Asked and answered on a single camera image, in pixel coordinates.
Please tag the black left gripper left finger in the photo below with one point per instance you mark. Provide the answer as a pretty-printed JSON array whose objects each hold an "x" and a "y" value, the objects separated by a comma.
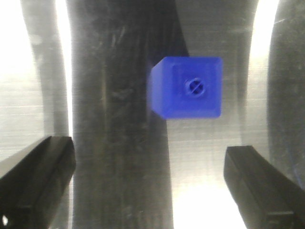
[{"x": 33, "y": 181}]

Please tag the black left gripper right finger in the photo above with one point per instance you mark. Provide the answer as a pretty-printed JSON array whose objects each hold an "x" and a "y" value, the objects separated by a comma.
[{"x": 265, "y": 197}]

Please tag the blue block part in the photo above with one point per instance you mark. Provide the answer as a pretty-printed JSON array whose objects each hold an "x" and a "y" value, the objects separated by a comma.
[{"x": 186, "y": 87}]

